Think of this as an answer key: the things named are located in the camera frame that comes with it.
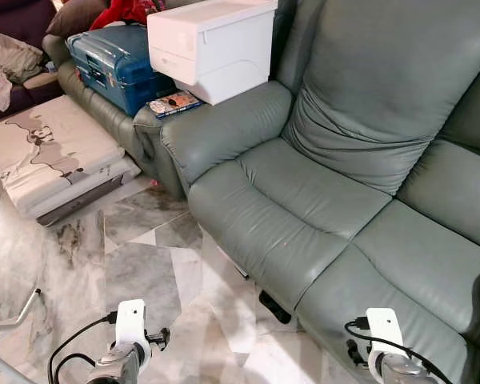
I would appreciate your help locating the white patterned ottoman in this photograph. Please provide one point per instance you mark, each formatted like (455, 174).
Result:
(56, 152)

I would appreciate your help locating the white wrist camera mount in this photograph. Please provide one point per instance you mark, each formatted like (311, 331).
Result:
(384, 328)
(132, 320)

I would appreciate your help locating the colourful printed book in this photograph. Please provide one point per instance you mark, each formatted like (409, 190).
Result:
(174, 104)

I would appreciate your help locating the blue hard suitcase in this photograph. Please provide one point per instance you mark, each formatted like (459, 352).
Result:
(112, 64)

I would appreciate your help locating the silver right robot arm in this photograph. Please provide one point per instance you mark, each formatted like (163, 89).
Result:
(404, 372)

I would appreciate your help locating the red cloth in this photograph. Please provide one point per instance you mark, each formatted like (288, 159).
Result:
(124, 12)

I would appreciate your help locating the beige crumpled cloth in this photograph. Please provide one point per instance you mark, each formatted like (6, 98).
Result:
(8, 56)

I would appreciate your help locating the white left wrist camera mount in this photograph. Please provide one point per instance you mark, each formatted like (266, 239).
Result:
(132, 320)

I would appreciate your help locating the brown cushion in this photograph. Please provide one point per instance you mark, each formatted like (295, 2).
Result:
(76, 16)

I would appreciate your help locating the dark purple sofa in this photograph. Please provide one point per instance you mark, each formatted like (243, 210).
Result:
(16, 16)

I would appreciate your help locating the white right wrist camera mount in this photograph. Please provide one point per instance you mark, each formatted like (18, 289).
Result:
(384, 328)

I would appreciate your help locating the grey-green leather sofa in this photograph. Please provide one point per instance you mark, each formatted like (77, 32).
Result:
(328, 200)

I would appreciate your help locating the black sofa foot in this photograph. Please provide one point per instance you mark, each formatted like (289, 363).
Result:
(274, 307)

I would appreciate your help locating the metal furniture leg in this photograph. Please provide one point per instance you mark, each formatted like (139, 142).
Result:
(24, 314)

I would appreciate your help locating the white plastic drawer box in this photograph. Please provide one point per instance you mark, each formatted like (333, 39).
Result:
(216, 48)

